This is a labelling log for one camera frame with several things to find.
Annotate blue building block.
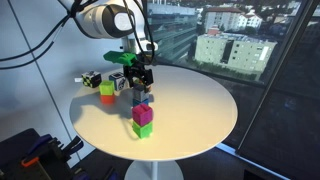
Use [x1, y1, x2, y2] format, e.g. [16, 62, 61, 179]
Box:
[133, 98, 149, 107]

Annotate magenta building block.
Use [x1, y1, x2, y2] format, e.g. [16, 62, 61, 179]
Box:
[132, 103, 153, 126]

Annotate zebra soft cube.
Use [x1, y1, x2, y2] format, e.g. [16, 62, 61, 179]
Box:
[81, 71, 102, 88]

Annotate orange building block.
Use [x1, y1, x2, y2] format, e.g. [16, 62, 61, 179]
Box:
[100, 94, 115, 104]

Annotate black clamp orange handle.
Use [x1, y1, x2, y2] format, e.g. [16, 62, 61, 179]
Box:
[21, 134, 84, 180]

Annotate blue soft cube black square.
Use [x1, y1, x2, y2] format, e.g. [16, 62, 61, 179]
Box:
[109, 72, 126, 91]

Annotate lime building block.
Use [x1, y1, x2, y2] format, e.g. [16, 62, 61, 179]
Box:
[99, 80, 114, 95]

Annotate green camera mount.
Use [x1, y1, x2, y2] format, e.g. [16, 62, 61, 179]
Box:
[103, 51, 136, 66]

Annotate white round table base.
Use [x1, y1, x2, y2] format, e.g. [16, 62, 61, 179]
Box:
[124, 161, 184, 180]

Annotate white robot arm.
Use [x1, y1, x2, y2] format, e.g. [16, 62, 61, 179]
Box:
[58, 0, 158, 92]

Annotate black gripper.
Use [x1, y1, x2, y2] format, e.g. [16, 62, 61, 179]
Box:
[123, 64, 153, 92]

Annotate green building block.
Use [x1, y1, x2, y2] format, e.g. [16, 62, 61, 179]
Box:
[132, 122, 153, 139]

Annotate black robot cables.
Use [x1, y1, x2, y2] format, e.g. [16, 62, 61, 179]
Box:
[0, 0, 101, 70]

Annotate grey building block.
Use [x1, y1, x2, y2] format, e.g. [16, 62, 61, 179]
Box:
[133, 84, 149, 102]

